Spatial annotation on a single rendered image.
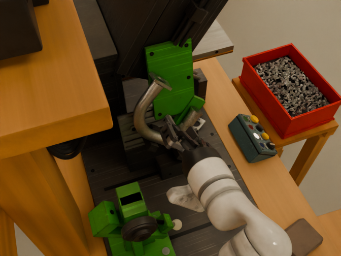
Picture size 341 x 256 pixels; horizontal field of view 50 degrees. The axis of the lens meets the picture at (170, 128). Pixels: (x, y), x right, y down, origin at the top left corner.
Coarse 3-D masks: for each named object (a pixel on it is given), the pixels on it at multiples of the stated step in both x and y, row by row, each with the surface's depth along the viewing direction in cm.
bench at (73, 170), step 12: (60, 168) 109; (72, 168) 109; (84, 168) 109; (72, 180) 107; (84, 180) 107; (72, 192) 105; (84, 192) 105; (84, 204) 102; (84, 216) 100; (84, 228) 98; (96, 240) 96; (96, 252) 94
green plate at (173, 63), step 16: (144, 48) 83; (160, 48) 84; (176, 48) 85; (160, 64) 86; (176, 64) 88; (192, 64) 90; (176, 80) 91; (192, 80) 92; (160, 96) 92; (176, 96) 94; (192, 96) 95; (160, 112) 95; (176, 112) 97
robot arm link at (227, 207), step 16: (208, 192) 58; (224, 192) 56; (240, 192) 57; (208, 208) 57; (224, 208) 55; (240, 208) 53; (256, 208) 54; (224, 224) 56; (240, 224) 57; (256, 224) 50; (272, 224) 50; (256, 240) 49; (272, 240) 48; (288, 240) 49
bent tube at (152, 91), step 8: (152, 72) 87; (160, 80) 88; (152, 88) 86; (160, 88) 86; (168, 88) 86; (144, 96) 87; (152, 96) 87; (136, 104) 89; (144, 104) 88; (136, 112) 89; (144, 112) 89; (136, 120) 90; (144, 120) 91; (136, 128) 92; (144, 128) 92; (144, 136) 94; (152, 136) 94; (160, 136) 96
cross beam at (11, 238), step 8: (0, 208) 62; (0, 216) 60; (8, 216) 65; (0, 224) 59; (8, 224) 64; (0, 232) 58; (8, 232) 62; (0, 240) 57; (8, 240) 61; (0, 248) 56; (8, 248) 60; (16, 248) 64
